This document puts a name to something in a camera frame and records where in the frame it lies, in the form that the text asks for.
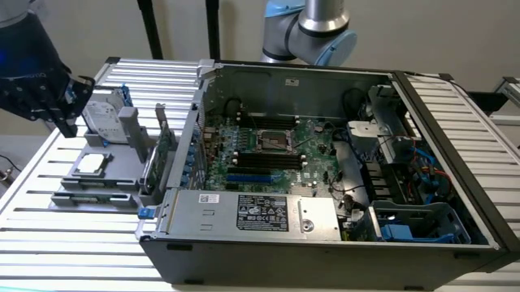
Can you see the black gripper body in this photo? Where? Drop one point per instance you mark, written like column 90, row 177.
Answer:
column 29, row 64

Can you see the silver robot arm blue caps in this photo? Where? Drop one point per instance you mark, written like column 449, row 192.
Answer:
column 322, row 18

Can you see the green RAM stick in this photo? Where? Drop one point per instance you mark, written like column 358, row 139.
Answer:
column 98, row 199

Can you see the black RAM slot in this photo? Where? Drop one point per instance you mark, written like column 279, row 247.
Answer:
column 266, row 116
column 270, row 165
column 266, row 120
column 266, row 127
column 266, row 123
column 270, row 153
column 270, row 161
column 270, row 157

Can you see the short black expansion slot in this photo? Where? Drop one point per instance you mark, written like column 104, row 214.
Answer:
column 234, row 187

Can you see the hard disk blue caddy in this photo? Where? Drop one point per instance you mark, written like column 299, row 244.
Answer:
column 103, row 121

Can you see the silver CPU chip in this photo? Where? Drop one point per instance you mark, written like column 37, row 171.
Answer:
column 92, row 164

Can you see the grey parts rack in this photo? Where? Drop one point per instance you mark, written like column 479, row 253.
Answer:
column 122, row 158

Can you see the green graphics card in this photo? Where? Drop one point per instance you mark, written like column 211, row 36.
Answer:
column 162, row 152

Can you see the blue plastic latch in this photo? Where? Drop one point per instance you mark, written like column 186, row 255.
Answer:
column 147, row 212

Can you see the metal slat table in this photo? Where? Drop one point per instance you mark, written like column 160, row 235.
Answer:
column 60, row 243

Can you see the silver power supply unit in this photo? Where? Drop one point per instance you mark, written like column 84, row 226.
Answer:
column 227, row 222

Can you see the white case sticker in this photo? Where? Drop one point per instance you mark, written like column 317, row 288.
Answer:
column 291, row 82

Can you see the green motherboard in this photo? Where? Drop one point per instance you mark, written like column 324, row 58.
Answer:
column 317, row 164

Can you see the silver chipset heat sink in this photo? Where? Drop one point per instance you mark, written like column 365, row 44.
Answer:
column 302, row 190

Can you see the metal drive cage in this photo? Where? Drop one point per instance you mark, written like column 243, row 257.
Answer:
column 381, row 121

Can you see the black open PC case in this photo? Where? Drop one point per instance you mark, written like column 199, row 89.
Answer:
column 309, row 261

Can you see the black fan shroud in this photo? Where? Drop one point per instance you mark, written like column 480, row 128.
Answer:
column 385, row 182

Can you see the blue-grey plastic disk bay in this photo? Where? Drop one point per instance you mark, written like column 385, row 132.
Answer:
column 410, row 205

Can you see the thick black post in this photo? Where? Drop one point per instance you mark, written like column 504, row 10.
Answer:
column 150, row 27

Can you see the thin black post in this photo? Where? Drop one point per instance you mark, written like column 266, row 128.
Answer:
column 213, row 27

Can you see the CPU socket metal frame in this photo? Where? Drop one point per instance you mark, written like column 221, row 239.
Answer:
column 271, row 140

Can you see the aluminium side frame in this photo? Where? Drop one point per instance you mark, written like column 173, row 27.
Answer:
column 508, row 88

